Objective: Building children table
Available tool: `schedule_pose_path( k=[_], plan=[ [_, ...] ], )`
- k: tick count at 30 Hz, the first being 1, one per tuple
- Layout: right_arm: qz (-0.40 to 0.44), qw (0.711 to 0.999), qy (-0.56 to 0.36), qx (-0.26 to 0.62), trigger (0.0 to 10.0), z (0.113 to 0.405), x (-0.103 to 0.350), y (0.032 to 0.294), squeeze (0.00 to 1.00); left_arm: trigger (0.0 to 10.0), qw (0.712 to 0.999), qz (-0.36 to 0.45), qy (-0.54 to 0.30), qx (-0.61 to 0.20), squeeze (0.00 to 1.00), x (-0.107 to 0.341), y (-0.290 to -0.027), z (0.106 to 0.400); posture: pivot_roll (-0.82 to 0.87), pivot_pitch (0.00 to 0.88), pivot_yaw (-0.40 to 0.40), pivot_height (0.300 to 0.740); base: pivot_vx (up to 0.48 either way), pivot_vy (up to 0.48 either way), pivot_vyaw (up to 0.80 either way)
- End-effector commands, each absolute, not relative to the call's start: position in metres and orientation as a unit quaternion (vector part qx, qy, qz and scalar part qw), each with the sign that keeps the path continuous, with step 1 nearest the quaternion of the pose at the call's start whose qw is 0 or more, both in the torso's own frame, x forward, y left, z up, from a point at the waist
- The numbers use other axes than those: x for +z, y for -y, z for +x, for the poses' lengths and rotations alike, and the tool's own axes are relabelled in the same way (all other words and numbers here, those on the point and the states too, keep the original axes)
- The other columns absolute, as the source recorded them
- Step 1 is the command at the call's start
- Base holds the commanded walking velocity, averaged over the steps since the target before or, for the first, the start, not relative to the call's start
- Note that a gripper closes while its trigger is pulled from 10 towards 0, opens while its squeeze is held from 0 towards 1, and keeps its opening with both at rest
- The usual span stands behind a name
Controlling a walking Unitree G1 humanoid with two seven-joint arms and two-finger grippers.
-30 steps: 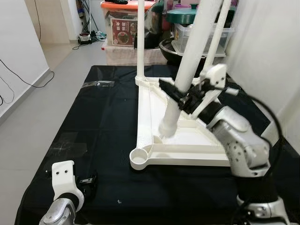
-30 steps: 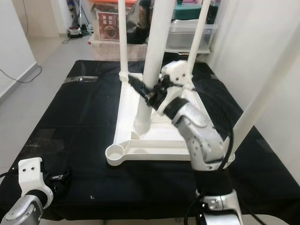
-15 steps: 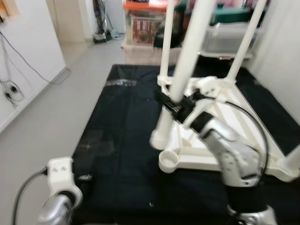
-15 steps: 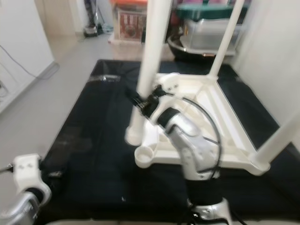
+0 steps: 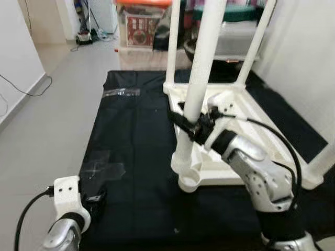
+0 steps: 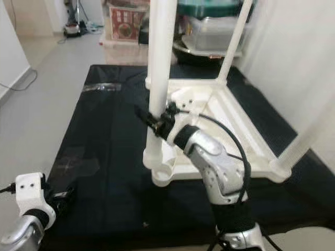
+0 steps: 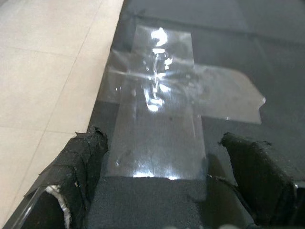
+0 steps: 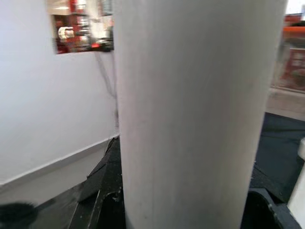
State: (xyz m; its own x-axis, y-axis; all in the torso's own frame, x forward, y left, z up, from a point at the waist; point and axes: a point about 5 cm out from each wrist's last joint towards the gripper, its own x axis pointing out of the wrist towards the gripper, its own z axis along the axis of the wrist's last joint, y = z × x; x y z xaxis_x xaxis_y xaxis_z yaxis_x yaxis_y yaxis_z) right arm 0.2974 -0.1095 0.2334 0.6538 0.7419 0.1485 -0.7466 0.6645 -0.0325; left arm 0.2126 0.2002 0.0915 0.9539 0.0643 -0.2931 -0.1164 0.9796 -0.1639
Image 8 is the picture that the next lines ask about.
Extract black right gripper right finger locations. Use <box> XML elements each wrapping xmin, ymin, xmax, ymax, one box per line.
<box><xmin>239</xmin><ymin>164</ymin><xmax>302</xmax><ymax>229</ymax></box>

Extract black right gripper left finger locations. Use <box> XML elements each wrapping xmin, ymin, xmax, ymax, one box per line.
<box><xmin>68</xmin><ymin>135</ymin><xmax>127</xmax><ymax>229</ymax></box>

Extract white plastic table top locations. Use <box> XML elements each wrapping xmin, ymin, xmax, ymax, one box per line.
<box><xmin>286</xmin><ymin>136</ymin><xmax>305</xmax><ymax>229</ymax></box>

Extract white plastic table leg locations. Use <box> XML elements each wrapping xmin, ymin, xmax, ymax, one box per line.
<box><xmin>113</xmin><ymin>0</ymin><xmax>287</xmax><ymax>229</ymax></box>

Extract black tablecloth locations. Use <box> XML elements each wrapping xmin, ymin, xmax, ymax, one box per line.
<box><xmin>28</xmin><ymin>111</ymin><xmax>305</xmax><ymax>229</ymax></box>

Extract orange-lid clear storage box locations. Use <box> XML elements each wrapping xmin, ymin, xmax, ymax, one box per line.
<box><xmin>273</xmin><ymin>13</ymin><xmax>305</xmax><ymax>92</ymax></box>

